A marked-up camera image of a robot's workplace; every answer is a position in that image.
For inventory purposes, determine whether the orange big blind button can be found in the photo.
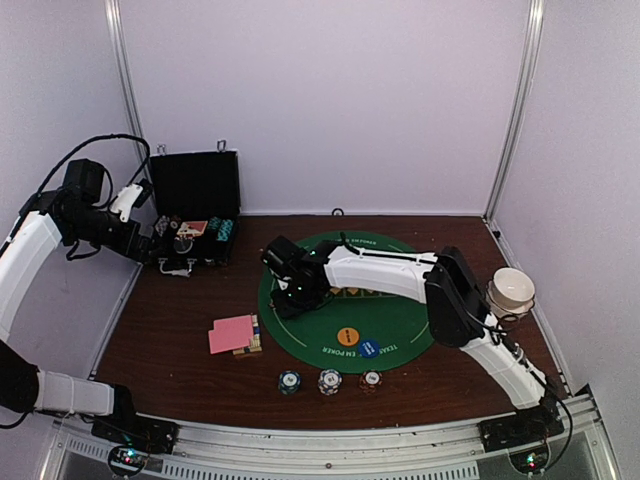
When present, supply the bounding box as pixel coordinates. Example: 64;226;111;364
336;327;360;347

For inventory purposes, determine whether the blue small blind button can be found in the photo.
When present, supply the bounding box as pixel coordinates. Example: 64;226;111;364
357;339;381;359

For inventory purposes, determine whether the blue beige 10 chip stack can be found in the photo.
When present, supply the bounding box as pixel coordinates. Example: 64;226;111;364
317;369;342;396

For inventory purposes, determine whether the brown chip stack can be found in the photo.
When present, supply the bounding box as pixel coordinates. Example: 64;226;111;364
169;215;182;230
359;370;382;394

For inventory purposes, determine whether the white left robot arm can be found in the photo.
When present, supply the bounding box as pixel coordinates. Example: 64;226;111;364
1;135;154;444

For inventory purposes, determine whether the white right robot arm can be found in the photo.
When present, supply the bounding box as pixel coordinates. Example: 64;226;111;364
261;236;562;442

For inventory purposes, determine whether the blue beige chip stack in case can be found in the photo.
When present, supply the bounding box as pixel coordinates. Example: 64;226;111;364
154;215;170;238

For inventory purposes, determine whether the clear acrylic dealer button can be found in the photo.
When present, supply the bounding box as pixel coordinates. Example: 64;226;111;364
173;238;193;255

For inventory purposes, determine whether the brown chip stack in case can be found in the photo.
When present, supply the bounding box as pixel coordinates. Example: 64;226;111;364
169;215;182;230

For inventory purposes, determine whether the boxed playing card deck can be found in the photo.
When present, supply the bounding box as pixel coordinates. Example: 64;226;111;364
176;220;208;237

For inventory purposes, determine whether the open card deck box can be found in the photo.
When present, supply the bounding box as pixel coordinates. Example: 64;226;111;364
232;315;262;357

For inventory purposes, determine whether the green round poker mat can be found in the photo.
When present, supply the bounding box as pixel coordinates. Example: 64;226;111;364
257;231;436;375

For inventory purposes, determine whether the pink playing cards pile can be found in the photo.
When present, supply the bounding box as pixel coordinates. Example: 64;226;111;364
208;315;253;355

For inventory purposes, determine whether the dark blue green chip stack in case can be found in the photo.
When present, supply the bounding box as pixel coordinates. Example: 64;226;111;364
206;217;222;235

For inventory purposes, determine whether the black poker chip case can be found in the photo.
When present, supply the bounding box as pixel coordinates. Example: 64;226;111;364
150;139;241;277

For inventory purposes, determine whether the teal blue chip stack in case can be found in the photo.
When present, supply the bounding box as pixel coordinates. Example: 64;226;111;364
216;219;235;243

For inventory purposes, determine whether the blue green 50 chip stack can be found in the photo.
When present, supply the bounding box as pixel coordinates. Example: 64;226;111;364
278;370;301;395

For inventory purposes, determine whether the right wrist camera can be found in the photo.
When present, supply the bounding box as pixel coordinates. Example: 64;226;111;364
261;235;304;277

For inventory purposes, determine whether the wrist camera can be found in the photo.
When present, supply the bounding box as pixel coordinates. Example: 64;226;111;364
261;235;304;277
108;179;153;223

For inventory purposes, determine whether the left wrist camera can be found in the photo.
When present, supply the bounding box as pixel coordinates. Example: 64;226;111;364
108;179;153;223

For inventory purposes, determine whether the aluminium front rail base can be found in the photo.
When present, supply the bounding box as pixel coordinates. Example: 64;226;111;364
36;394;623;479

